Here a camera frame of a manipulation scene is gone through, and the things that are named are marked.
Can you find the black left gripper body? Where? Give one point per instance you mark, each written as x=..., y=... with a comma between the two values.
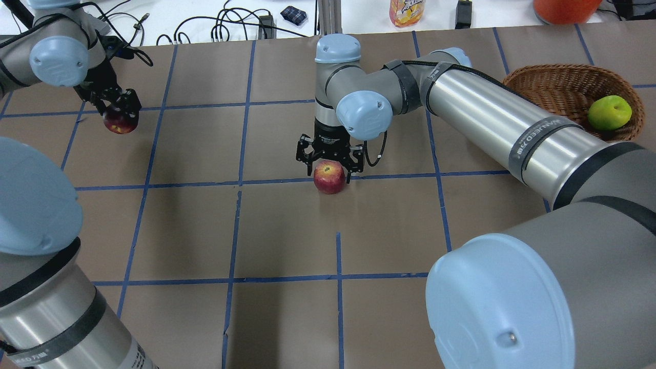
x=98, y=82

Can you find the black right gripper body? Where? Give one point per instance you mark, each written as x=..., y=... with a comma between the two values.
x=328, y=138

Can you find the woven wicker basket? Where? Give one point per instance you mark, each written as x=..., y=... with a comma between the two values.
x=570, y=90

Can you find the dark red apple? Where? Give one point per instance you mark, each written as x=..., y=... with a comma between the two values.
x=120, y=122

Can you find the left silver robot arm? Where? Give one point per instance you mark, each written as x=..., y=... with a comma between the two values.
x=52, y=315

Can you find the orange bucket with grey lid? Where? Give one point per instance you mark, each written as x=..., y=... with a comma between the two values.
x=565, y=12

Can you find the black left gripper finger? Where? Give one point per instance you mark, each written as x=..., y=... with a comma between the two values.
x=104, y=108
x=131, y=105

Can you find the aluminium frame post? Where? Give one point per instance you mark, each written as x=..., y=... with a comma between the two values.
x=329, y=17

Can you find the orange juice bottle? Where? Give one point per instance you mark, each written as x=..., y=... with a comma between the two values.
x=406, y=13

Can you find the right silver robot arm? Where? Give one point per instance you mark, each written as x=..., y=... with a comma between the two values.
x=573, y=288

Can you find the green apple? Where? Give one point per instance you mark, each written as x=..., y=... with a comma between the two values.
x=609, y=113

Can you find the black power adapter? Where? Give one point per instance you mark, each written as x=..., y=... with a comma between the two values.
x=464, y=14

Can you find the red yellow apple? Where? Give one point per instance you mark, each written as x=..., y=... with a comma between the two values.
x=329, y=177

